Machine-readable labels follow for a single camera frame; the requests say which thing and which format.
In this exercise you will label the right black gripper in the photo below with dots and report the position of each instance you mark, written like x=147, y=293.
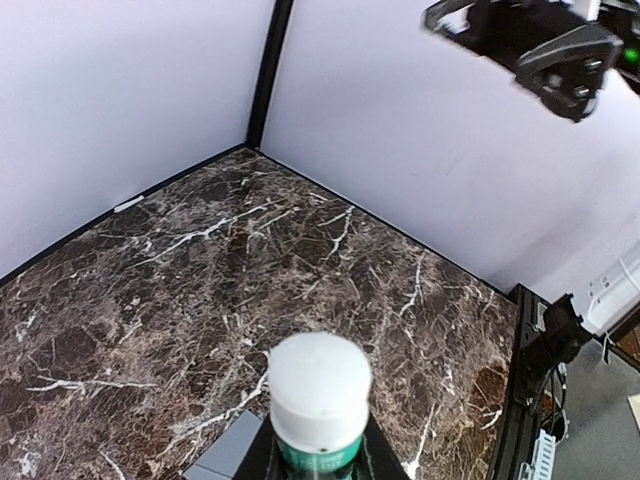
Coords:
x=552, y=51

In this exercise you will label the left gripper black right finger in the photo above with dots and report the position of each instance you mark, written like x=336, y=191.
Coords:
x=379, y=462

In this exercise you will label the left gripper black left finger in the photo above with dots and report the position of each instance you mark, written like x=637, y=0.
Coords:
x=262, y=459

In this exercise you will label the grey blue envelope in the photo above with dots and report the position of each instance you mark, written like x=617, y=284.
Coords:
x=222, y=459

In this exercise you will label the white green glue stick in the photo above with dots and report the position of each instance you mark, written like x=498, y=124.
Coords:
x=319, y=384

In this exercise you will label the black curved front rail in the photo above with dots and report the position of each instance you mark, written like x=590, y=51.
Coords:
x=519, y=424

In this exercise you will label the white slotted cable duct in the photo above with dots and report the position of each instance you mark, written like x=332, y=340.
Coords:
x=542, y=462

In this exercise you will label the right black frame post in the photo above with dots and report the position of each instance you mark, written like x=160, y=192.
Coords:
x=267, y=72

